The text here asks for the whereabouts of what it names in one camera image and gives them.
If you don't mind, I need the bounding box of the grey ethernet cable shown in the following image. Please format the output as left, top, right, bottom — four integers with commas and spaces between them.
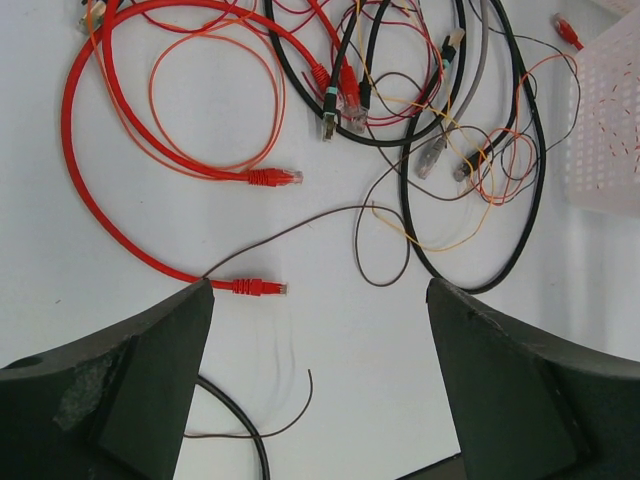
417, 0, 491, 182

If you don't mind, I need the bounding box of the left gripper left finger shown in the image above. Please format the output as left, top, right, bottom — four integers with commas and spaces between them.
1, 281, 214, 479

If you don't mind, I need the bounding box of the short black ethernet cable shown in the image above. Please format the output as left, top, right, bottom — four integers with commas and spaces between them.
194, 375, 272, 480

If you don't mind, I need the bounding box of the near right white basket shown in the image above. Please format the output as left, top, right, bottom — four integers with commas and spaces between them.
566, 9, 639, 218

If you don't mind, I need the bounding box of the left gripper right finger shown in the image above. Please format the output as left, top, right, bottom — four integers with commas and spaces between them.
426, 279, 639, 479

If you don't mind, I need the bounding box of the red ethernet cable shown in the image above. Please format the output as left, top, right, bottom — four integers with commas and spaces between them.
60, 0, 371, 299

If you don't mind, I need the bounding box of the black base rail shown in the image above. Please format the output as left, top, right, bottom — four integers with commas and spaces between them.
398, 453, 467, 480

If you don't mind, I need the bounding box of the thin orange wire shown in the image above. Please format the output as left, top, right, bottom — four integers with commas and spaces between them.
84, 0, 287, 174

